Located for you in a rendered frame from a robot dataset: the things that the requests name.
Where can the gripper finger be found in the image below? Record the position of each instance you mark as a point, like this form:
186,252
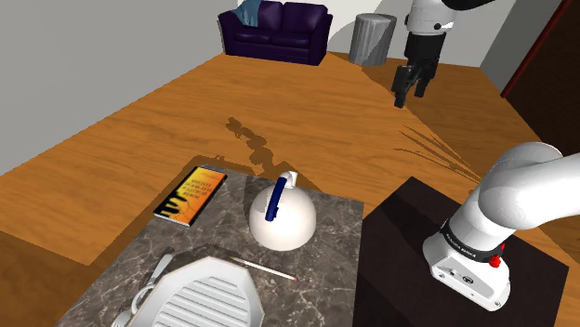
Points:
401,86
421,86

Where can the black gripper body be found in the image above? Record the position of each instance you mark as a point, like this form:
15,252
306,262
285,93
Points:
423,50

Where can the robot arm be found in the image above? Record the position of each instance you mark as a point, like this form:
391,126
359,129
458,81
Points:
503,199

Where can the grey cylindrical stool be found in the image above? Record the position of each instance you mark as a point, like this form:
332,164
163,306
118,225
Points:
372,38

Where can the dark wooden door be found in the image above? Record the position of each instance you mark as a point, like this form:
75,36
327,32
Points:
543,77

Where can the dark purple sofa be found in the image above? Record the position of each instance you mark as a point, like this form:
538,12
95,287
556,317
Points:
276,31

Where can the marble table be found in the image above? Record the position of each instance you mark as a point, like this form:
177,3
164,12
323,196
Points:
326,235

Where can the blue cloth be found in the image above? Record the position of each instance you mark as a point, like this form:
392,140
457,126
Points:
249,12

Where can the white pencil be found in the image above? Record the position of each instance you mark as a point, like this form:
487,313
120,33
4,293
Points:
263,269

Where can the orange and black book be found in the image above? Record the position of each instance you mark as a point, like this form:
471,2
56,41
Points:
190,194

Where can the white ribbed octagonal plate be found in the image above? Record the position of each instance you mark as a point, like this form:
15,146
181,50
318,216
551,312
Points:
199,299

